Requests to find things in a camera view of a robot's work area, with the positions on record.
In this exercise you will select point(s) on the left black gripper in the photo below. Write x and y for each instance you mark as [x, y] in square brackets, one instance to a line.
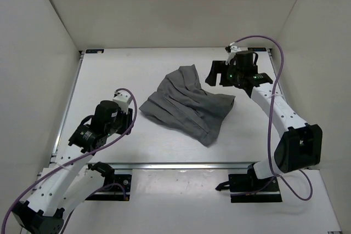
[129, 116]

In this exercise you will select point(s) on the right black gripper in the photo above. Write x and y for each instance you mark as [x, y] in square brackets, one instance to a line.
[218, 67]

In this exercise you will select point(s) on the grey pleated skirt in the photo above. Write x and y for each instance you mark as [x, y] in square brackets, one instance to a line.
[180, 103]

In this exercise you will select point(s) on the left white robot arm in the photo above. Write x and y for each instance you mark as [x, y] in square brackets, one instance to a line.
[73, 179]

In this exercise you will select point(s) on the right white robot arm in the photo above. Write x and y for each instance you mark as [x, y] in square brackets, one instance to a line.
[300, 143]

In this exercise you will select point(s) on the right blue corner label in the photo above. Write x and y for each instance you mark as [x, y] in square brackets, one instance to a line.
[255, 49]

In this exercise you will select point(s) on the blue corner label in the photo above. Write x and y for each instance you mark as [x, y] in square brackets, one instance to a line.
[94, 51]
[255, 49]

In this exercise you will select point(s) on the left blue corner label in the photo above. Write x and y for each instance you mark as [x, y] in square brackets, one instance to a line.
[94, 51]

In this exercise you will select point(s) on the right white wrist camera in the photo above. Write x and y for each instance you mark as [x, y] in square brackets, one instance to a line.
[231, 49]

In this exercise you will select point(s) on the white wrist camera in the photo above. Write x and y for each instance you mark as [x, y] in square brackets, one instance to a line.
[231, 49]
[123, 99]

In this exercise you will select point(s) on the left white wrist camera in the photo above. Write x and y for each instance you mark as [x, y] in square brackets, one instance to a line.
[123, 99]

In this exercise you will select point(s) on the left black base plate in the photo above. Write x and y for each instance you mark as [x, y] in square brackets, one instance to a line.
[115, 188]

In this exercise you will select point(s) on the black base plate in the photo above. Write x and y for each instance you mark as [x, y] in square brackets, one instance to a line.
[243, 190]
[115, 188]

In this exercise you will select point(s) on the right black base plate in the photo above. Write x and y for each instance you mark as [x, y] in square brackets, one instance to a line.
[243, 190]

